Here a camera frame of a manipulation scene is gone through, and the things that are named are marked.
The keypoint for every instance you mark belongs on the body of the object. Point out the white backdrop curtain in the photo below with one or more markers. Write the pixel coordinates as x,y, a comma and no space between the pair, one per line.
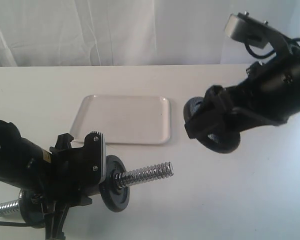
131,32

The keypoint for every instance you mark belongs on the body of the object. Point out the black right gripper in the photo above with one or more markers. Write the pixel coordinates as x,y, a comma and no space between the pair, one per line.
267,99

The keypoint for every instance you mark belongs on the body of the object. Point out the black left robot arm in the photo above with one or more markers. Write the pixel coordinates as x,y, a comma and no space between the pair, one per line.
14,151

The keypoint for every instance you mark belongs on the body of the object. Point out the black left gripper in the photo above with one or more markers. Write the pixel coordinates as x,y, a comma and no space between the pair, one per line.
60,178

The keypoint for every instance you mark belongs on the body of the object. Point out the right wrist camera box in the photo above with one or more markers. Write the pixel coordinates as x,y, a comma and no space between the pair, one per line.
245,29

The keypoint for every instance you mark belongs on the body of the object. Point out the chrome threaded dumbbell bar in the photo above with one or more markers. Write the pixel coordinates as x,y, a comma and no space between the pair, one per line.
125,179

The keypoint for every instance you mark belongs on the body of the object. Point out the mounted black weight plate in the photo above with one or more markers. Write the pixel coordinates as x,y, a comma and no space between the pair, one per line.
31,209
115,197

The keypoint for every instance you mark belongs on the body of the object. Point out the white rectangular tray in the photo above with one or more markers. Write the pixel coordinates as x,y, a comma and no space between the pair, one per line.
124,119

